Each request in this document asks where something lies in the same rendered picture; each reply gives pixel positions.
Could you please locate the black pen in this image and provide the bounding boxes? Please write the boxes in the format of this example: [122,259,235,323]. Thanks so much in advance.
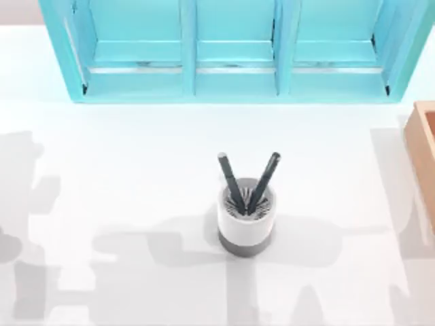
[247,151,281,216]
[217,151,247,216]

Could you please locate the light blue rack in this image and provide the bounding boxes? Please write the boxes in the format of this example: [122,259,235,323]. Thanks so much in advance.
[37,0,435,105]

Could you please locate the white and grey pen holder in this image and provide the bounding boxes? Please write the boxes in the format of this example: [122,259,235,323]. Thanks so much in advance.
[217,177,275,258]

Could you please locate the salmon-coloured shallow box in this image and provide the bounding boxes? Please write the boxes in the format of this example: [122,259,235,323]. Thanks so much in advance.
[403,101,435,236]

